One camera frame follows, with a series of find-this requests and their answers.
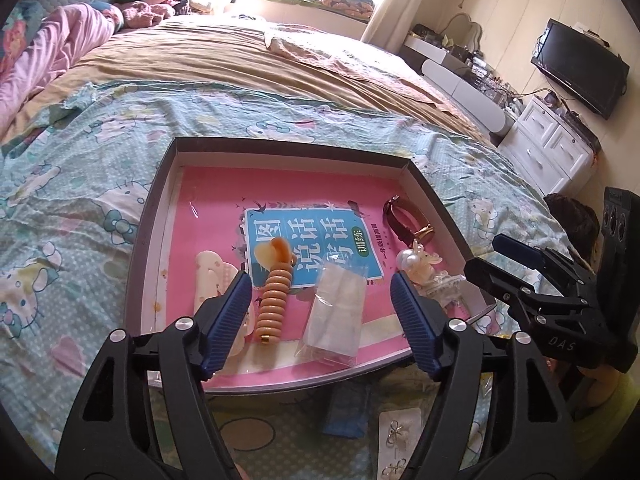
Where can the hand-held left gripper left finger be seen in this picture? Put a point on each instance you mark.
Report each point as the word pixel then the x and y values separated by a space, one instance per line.
pixel 225 327

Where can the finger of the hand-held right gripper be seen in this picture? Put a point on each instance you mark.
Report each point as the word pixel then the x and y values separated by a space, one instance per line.
pixel 515 250
pixel 492 277

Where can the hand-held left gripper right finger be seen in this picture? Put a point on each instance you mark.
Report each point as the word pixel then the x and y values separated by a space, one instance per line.
pixel 415 322

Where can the clear hair clip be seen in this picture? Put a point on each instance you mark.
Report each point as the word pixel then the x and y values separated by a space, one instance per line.
pixel 447 290

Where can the white hair claw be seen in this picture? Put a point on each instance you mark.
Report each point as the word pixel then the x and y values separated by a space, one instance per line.
pixel 210 270

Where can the clear packet with white content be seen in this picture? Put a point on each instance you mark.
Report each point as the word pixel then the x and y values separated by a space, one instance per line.
pixel 332 315

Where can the pink box lid tray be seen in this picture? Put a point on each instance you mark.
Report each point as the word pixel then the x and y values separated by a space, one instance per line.
pixel 155 240

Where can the yellow-green clothing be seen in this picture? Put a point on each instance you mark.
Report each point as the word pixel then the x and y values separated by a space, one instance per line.
pixel 605 400

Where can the white drawer cabinet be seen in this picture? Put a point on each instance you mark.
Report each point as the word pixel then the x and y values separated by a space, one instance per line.
pixel 545 145

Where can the small blue box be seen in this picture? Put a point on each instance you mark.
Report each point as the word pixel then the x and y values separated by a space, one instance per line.
pixel 347 415

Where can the earring card in plastic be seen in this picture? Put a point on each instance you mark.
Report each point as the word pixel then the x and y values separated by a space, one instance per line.
pixel 400 440

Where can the pink book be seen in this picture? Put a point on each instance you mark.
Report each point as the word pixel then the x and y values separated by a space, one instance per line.
pixel 210 210

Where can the white vanity table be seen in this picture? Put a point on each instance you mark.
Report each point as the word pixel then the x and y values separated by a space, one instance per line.
pixel 465 90

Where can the black television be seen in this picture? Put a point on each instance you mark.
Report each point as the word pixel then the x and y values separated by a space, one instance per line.
pixel 580 67

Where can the cartoon print blanket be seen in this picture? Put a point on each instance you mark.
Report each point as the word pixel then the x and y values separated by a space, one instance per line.
pixel 75 185

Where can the vanity mirror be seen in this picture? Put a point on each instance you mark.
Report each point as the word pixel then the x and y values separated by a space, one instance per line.
pixel 475 35

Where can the tan bed sheet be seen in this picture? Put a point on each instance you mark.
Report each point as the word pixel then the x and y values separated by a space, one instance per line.
pixel 225 60

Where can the white cloth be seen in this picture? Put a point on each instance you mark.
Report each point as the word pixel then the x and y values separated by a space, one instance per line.
pixel 305 50

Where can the clothes on window seat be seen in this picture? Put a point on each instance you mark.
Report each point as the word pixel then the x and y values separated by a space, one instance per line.
pixel 347 5

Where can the pink plush toy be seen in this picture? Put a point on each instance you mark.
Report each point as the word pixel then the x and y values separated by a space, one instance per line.
pixel 145 12

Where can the pink quilt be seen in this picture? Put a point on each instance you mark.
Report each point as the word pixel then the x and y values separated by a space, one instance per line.
pixel 50 50

